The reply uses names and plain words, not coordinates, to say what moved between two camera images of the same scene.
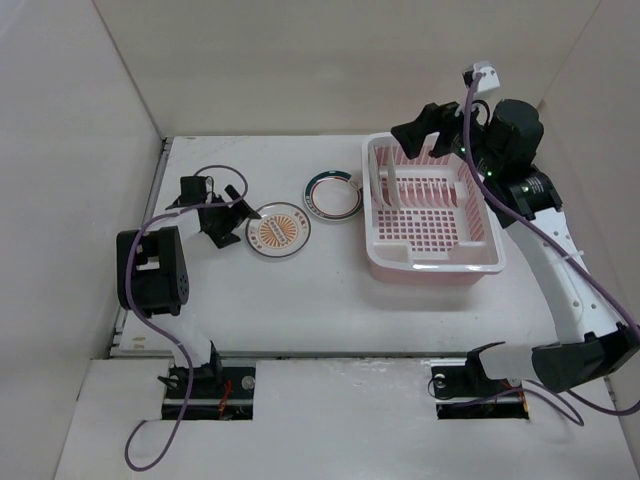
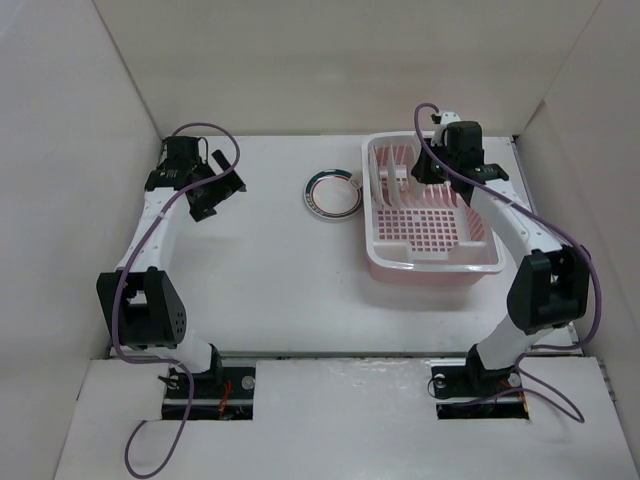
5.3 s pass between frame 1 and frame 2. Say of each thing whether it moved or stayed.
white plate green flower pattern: stayed
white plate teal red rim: stayed
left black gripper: moved
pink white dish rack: stayed
